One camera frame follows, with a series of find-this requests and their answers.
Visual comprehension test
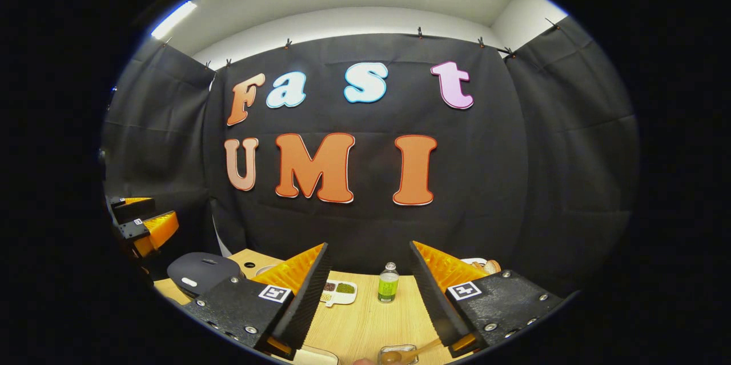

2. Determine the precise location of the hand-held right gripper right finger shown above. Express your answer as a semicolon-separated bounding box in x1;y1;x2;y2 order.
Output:
408;240;567;359

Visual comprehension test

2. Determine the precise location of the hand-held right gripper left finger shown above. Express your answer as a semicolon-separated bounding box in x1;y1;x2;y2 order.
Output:
182;242;334;358

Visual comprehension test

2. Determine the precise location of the dark silver rice cooker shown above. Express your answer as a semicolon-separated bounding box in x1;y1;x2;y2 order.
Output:
166;251;244;299

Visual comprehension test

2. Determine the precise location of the brown wooden spoon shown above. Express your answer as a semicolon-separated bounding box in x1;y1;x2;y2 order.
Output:
381;338;444;365

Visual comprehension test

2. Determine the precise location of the metal wire chopstick holder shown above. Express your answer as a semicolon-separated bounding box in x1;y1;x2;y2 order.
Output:
377;344;420;365

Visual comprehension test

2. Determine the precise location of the clear rice container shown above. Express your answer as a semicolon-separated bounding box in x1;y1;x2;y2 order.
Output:
292;346;340;365

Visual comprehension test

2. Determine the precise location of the white toaster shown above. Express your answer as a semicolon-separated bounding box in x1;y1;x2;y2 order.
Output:
459;257;504;275

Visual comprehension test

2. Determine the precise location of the white divided dish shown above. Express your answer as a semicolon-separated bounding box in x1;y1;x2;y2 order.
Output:
319;279;359;308

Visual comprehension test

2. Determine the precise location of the green label plastic bottle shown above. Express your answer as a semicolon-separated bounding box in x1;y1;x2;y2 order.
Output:
377;262;400;304

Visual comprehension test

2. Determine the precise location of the black backdrop cloth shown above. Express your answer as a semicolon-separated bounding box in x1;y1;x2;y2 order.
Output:
102;15;640;297

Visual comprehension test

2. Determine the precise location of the ceiling light panel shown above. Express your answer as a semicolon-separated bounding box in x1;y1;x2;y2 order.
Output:
151;0;198;41

